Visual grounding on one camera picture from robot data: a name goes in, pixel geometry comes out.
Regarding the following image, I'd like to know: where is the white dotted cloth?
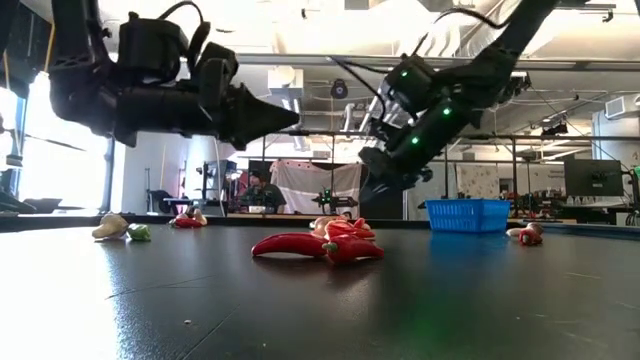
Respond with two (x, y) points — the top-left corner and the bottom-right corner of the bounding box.
(269, 159), (362, 217)

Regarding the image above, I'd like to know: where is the black aluminium table frame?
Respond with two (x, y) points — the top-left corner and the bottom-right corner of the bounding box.
(0, 213), (640, 236)

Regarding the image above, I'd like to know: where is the blue plastic basket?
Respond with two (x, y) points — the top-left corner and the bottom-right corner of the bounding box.
(424, 198), (512, 234)

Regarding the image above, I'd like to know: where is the short red pepper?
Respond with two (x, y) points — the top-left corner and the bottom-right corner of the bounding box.
(518, 227), (544, 247)
(324, 217), (377, 241)

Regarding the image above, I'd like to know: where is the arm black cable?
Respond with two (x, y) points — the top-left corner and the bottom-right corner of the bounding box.
(158, 1), (212, 62)
(328, 5), (504, 120)

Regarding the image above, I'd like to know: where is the grey overhead beam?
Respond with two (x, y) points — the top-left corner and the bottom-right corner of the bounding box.
(234, 52), (640, 71)

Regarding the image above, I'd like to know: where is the person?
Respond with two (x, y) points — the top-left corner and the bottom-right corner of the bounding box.
(239, 169), (289, 215)

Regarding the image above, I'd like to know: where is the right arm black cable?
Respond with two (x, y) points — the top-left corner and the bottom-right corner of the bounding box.
(328, 5), (504, 120)

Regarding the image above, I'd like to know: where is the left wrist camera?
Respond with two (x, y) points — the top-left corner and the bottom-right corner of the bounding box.
(192, 42), (240, 109)

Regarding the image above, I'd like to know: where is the black chair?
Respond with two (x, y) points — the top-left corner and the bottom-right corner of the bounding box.
(147, 188), (174, 215)

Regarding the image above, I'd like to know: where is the small red chili pepper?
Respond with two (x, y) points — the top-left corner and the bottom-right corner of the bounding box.
(169, 215), (204, 230)

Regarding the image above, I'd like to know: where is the white wall vent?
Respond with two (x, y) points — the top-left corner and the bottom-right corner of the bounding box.
(603, 94), (627, 120)

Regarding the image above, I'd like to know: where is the red pepper with green stem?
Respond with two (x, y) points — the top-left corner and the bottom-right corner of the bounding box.
(322, 234), (386, 265)

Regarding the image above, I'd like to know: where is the beige garlic bulb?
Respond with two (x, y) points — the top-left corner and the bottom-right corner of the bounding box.
(505, 222), (544, 238)

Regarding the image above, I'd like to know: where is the yellow hanging strap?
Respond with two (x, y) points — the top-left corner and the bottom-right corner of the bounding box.
(43, 22), (55, 76)

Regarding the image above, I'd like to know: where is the black pipe rack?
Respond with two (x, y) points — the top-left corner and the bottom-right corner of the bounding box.
(259, 128), (640, 221)

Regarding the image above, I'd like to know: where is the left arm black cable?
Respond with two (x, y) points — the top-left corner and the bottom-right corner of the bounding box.
(158, 1), (212, 62)

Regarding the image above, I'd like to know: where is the beige ginger piece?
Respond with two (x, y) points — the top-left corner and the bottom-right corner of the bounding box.
(309, 215), (351, 239)

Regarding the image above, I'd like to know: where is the white ceiling box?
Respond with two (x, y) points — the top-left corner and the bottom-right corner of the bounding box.
(267, 66), (305, 100)

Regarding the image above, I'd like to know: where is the black track light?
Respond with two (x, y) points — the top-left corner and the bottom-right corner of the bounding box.
(541, 113), (570, 137)

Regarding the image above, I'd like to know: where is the black low stand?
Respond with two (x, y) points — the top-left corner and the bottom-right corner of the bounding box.
(0, 189), (66, 215)

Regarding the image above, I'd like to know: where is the black dome camera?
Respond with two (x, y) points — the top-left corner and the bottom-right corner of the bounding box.
(329, 78), (350, 100)

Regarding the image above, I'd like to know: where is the black equipment stand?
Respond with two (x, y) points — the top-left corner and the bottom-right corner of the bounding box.
(199, 159), (239, 216)

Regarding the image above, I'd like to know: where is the small green pepper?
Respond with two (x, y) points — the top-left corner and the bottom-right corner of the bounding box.
(126, 223), (152, 243)

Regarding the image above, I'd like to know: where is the long red chili pepper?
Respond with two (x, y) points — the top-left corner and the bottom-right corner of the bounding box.
(250, 232), (331, 259)

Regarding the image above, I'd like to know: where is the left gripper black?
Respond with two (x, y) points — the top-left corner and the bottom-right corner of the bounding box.
(113, 82), (301, 151)

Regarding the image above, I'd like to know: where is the dark wall monitor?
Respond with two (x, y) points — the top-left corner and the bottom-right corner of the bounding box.
(563, 158), (625, 198)

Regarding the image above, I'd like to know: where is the beige lobed ginger root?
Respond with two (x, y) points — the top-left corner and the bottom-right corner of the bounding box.
(91, 213), (130, 240)

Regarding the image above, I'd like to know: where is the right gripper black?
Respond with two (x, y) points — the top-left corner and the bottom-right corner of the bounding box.
(358, 146), (434, 189)

